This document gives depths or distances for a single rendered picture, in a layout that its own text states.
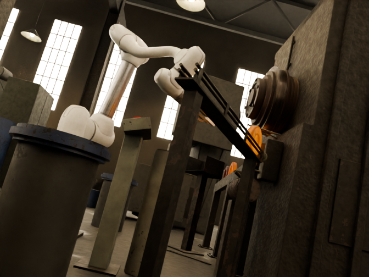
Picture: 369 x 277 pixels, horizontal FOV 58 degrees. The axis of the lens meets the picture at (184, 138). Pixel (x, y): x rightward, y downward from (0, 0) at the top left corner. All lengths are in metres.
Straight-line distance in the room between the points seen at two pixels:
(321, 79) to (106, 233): 1.33
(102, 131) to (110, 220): 0.86
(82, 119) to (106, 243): 0.86
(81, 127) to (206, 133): 3.06
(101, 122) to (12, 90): 3.24
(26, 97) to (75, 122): 3.21
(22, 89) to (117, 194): 3.99
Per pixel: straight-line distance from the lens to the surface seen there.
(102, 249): 1.40
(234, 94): 5.13
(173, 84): 1.73
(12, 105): 5.21
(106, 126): 2.14
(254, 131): 1.67
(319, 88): 1.94
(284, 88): 2.14
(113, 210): 1.38
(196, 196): 2.60
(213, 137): 4.88
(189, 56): 1.74
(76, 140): 1.01
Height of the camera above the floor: 0.30
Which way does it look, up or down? 12 degrees up
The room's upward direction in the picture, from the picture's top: 14 degrees clockwise
